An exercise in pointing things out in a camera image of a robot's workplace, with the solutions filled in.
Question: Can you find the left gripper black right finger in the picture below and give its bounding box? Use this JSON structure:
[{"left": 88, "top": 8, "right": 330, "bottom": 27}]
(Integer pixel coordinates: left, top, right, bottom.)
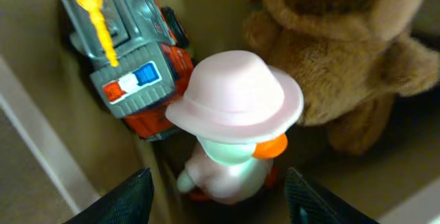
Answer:
[{"left": 285, "top": 167, "right": 378, "bottom": 224}]

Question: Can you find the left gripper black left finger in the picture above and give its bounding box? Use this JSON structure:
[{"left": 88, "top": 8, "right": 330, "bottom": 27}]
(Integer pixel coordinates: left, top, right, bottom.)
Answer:
[{"left": 65, "top": 168, "right": 155, "bottom": 224}]

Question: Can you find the red toy fire truck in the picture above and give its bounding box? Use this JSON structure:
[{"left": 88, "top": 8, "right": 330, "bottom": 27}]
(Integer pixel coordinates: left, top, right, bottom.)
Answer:
[{"left": 61, "top": 0, "right": 195, "bottom": 142}]

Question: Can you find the brown plush capybara toy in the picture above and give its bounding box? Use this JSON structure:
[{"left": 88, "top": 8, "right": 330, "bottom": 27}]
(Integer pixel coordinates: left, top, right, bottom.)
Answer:
[{"left": 243, "top": 0, "right": 439, "bottom": 155}]

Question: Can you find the open white cardboard box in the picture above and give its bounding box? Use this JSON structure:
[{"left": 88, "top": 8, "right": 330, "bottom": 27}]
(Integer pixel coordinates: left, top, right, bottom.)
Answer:
[{"left": 1, "top": 0, "right": 439, "bottom": 223}]

